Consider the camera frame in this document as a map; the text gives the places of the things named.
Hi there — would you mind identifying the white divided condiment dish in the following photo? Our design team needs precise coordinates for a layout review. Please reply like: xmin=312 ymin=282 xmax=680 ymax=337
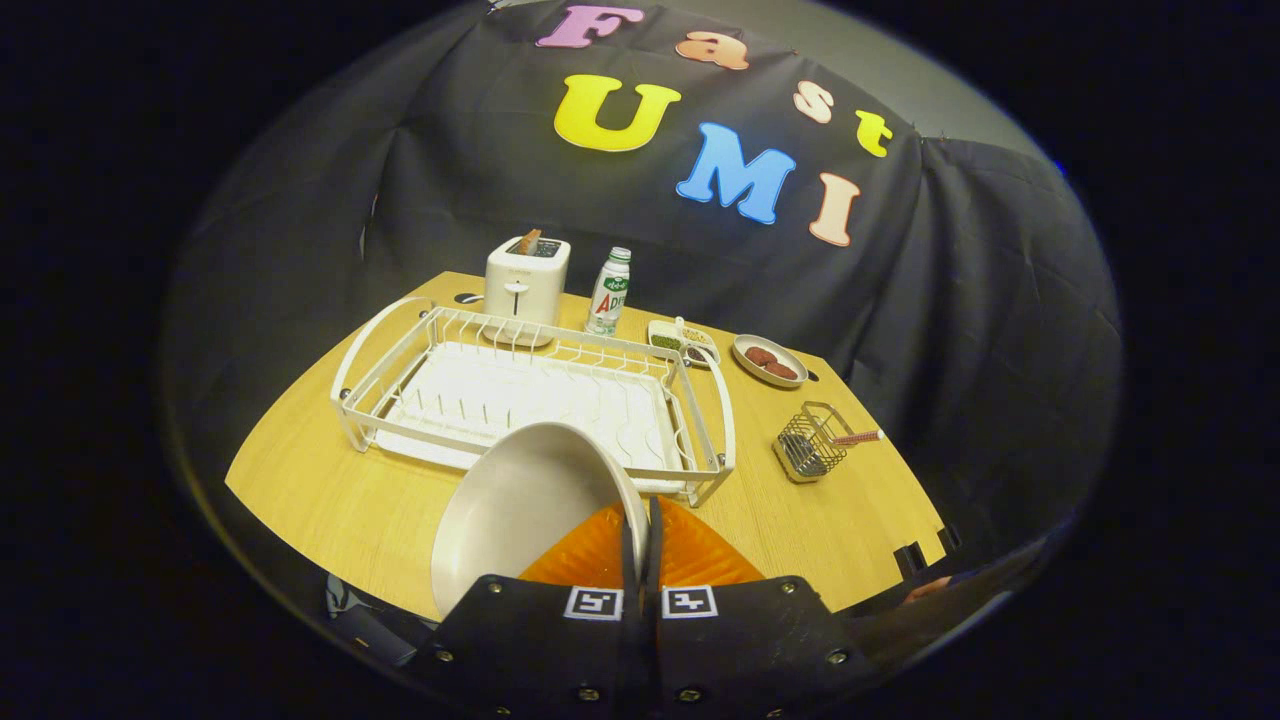
xmin=647 ymin=316 xmax=721 ymax=369

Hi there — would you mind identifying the white wire dish rack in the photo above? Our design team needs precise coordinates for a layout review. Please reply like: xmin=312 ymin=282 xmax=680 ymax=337
xmin=330 ymin=296 xmax=737 ymax=508

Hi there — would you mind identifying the grey shallow patty dish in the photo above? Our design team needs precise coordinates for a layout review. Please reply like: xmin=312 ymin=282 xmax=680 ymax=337
xmin=732 ymin=334 xmax=810 ymax=389

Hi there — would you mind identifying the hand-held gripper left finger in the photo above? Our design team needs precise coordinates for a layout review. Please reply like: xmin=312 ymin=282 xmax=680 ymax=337
xmin=410 ymin=497 xmax=647 ymax=720

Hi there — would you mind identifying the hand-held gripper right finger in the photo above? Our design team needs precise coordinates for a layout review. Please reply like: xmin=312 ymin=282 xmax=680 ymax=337
xmin=646 ymin=495 xmax=883 ymax=720

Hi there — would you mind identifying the white toaster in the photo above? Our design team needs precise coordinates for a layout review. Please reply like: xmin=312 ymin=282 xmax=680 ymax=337
xmin=484 ymin=236 xmax=572 ymax=349

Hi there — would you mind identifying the black backdrop cloth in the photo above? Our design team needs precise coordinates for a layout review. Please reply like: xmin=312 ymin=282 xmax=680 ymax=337
xmin=160 ymin=0 xmax=1126 ymax=611

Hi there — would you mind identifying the metal wire basket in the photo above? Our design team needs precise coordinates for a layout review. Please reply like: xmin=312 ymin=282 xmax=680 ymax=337
xmin=772 ymin=401 xmax=857 ymax=484

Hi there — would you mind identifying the white green label bottle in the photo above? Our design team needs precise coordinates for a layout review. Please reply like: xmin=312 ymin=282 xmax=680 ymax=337
xmin=584 ymin=246 xmax=633 ymax=337

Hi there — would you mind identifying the beige round plate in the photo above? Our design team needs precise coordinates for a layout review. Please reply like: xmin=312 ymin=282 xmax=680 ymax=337
xmin=430 ymin=421 xmax=651 ymax=619

